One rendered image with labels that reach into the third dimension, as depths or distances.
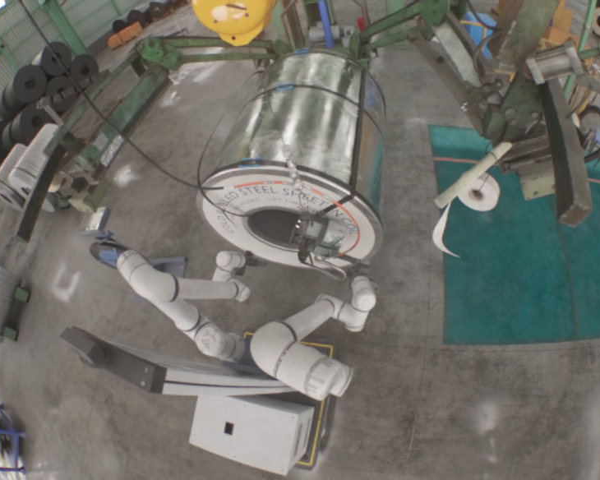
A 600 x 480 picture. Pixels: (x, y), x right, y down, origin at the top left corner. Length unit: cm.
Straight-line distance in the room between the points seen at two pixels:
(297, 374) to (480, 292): 203
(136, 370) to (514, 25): 113
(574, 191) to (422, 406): 197
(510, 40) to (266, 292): 237
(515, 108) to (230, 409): 172
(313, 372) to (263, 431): 83
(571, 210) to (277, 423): 139
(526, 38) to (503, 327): 217
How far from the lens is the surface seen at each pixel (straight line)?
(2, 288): 554
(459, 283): 250
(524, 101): 92
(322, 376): 72
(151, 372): 60
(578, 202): 54
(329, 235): 141
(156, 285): 108
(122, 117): 148
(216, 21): 74
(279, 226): 206
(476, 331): 244
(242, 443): 155
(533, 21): 80
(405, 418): 228
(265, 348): 76
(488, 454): 256
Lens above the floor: 223
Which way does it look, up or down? 58 degrees down
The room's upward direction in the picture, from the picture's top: 24 degrees counter-clockwise
